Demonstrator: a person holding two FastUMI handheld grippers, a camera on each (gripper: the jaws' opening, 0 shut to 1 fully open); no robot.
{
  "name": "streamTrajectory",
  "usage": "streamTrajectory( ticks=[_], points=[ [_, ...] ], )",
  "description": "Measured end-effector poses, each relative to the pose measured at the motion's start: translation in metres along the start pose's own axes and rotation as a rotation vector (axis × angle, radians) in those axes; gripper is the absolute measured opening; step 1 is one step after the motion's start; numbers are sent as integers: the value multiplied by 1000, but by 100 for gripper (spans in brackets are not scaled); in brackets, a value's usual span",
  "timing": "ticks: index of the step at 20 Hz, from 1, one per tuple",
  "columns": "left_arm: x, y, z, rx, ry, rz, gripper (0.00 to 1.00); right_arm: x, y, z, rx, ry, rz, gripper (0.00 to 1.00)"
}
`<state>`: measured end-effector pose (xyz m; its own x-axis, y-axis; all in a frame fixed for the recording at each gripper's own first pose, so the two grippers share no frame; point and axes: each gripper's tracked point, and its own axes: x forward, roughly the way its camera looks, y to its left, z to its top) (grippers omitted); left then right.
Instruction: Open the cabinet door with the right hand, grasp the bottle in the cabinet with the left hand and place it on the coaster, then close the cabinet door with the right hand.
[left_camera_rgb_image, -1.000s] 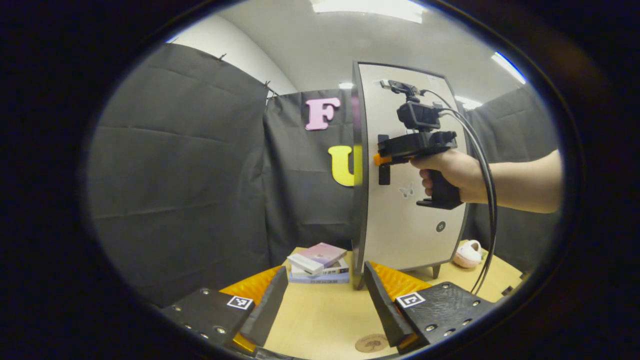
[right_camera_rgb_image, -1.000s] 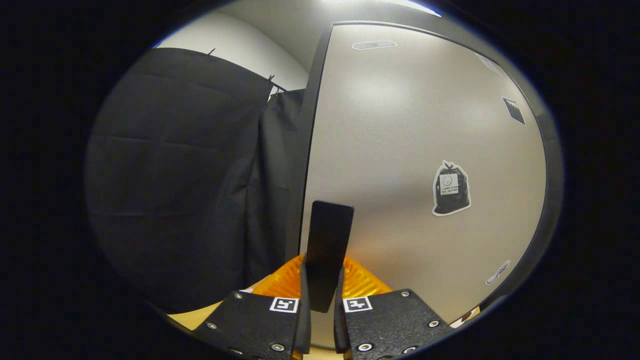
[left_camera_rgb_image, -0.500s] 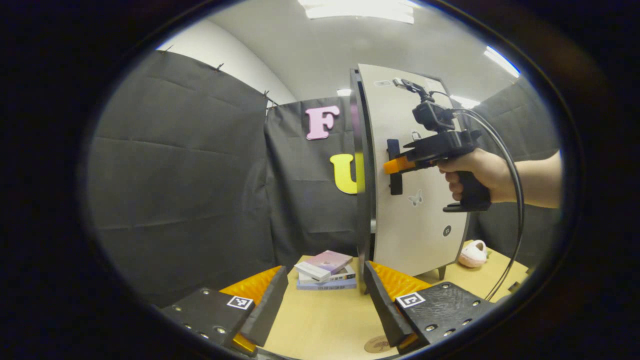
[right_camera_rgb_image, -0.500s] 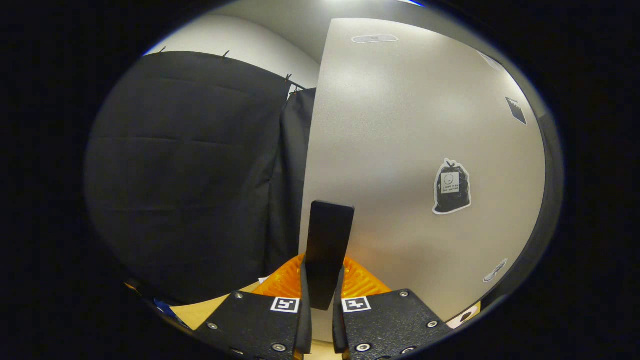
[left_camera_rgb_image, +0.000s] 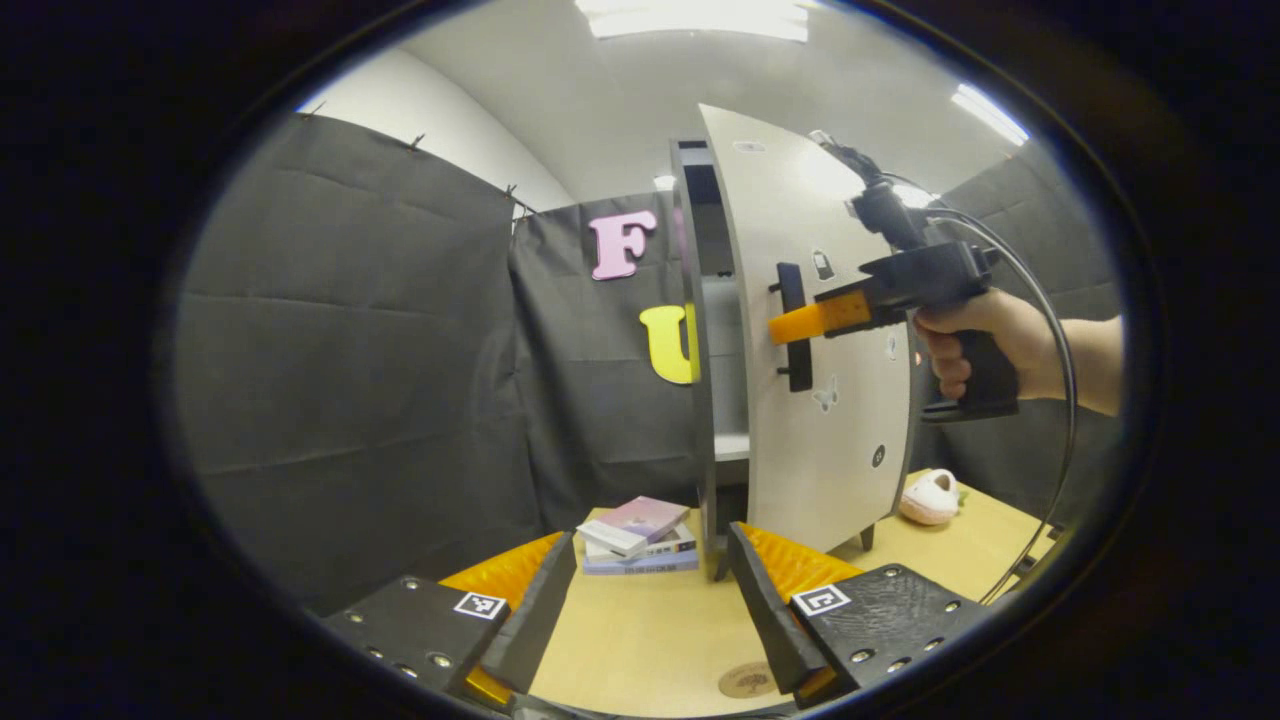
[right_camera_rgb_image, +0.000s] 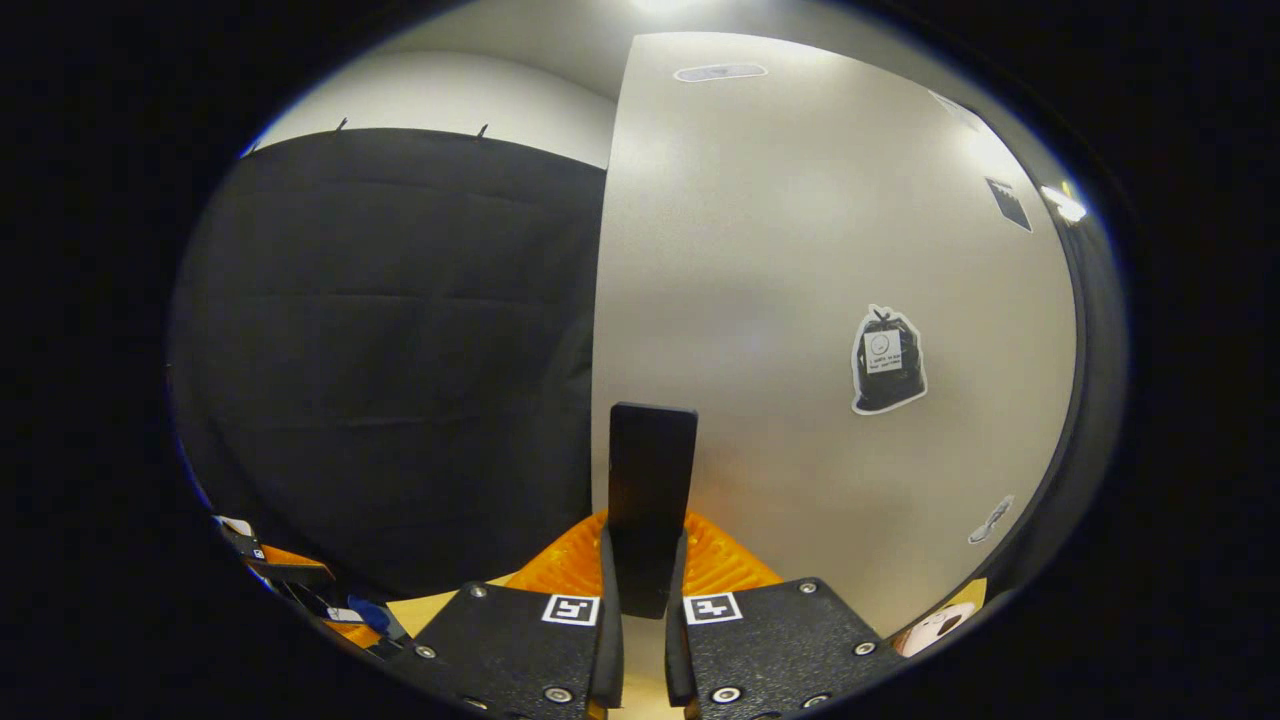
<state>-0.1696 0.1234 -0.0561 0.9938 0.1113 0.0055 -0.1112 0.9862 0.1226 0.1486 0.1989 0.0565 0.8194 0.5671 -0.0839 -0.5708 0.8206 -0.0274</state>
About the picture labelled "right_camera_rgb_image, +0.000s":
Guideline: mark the white printed flat pad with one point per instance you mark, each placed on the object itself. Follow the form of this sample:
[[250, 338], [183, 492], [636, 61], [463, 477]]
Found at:
[[925, 630]]

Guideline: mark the black backdrop cloth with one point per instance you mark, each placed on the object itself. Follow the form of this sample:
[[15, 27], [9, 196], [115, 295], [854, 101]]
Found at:
[[380, 350]]

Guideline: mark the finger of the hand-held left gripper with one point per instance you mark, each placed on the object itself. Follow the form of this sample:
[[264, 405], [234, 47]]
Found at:
[[318, 598], [275, 570]]

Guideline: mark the small ceiling light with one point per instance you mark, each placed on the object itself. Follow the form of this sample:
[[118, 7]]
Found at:
[[1063, 205]]

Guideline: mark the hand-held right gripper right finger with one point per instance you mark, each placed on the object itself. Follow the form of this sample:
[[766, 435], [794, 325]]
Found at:
[[677, 660]]

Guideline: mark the beige cabinet door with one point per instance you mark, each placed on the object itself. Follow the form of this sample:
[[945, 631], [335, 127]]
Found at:
[[780, 250]]

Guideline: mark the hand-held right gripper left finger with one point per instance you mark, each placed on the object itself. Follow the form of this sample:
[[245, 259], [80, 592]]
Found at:
[[611, 660]]

